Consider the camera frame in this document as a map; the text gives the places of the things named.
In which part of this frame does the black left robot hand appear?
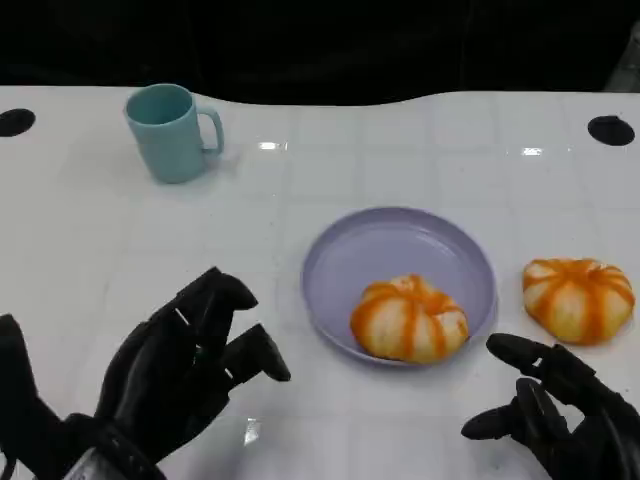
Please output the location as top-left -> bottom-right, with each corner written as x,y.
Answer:
0,266 -> 291,480

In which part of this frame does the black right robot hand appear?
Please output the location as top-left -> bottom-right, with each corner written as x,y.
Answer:
460,333 -> 640,480

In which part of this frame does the lilac plate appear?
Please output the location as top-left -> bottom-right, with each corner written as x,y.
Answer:
300,206 -> 499,367

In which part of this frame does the pale background object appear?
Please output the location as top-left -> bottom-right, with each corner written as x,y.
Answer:
603,24 -> 640,94

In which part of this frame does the pale green mug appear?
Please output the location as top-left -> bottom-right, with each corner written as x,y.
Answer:
123,83 -> 225,185

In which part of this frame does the black table cable grommet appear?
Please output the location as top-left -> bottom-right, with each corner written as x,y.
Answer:
587,115 -> 636,147
0,108 -> 37,136

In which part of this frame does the orange white toy bread roll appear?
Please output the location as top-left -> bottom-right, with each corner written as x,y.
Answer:
522,257 -> 636,346
349,273 -> 470,364

